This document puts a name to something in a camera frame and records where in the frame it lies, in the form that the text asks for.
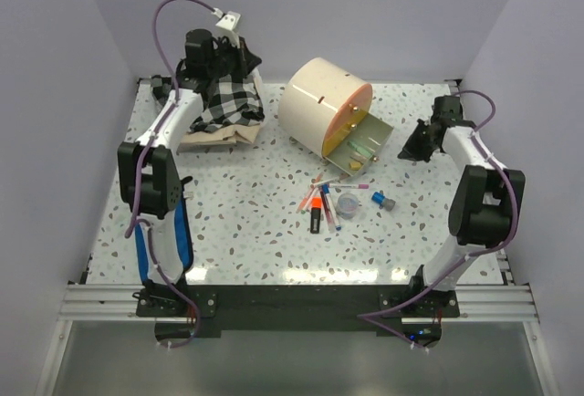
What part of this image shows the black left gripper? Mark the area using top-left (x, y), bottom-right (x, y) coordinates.
top-left (208, 34), bottom-right (262, 81)

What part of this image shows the grey-green bottom drawer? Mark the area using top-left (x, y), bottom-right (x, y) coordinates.
top-left (324, 114), bottom-right (394, 177)

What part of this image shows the green translucent eraser tube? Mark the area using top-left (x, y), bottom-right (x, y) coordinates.
top-left (347, 141), bottom-right (374, 158)

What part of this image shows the tan small eraser block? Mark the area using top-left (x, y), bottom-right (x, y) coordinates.
top-left (349, 162), bottom-right (362, 171)

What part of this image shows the yellow drawer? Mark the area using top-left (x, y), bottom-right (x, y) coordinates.
top-left (322, 109), bottom-right (369, 156)

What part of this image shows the beige small eraser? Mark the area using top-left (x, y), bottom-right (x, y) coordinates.
top-left (350, 151), bottom-right (369, 163)

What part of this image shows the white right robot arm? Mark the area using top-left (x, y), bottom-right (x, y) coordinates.
top-left (398, 93), bottom-right (526, 317)

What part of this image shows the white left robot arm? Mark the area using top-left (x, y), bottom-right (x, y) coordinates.
top-left (117, 29), bottom-right (265, 316)

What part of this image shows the black white checkered cloth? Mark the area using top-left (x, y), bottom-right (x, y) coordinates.
top-left (151, 76), bottom-right (265, 134)

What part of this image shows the white marker pink band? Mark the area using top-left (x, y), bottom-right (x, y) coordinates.
top-left (310, 172), bottom-right (349, 188)

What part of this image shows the round beige drawer organizer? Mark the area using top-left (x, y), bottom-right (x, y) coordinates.
top-left (277, 57), bottom-right (373, 158)

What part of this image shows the clear round pin box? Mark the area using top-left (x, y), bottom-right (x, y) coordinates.
top-left (336, 193), bottom-right (360, 220)

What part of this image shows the beige folded cloth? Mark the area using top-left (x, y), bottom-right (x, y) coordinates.
top-left (180, 69), bottom-right (265, 148)

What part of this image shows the blue capped white marker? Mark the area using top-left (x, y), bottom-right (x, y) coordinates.
top-left (322, 183), bottom-right (341, 231)

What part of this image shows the orange black highlighter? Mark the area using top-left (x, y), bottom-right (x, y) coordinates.
top-left (310, 196), bottom-right (322, 234)

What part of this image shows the orange capped marker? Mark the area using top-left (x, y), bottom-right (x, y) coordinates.
top-left (297, 185), bottom-right (317, 213)

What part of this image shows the blue cloth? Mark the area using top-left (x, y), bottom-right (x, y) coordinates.
top-left (134, 194), bottom-right (193, 285)

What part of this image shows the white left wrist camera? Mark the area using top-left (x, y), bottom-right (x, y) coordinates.
top-left (215, 11), bottom-right (241, 47)

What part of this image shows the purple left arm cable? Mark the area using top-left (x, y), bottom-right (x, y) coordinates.
top-left (125, 0), bottom-right (227, 349)

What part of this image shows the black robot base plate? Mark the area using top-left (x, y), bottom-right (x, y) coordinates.
top-left (132, 284), bottom-right (460, 341)

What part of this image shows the aluminium frame rail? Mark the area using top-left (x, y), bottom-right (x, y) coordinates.
top-left (34, 281), bottom-right (147, 396)

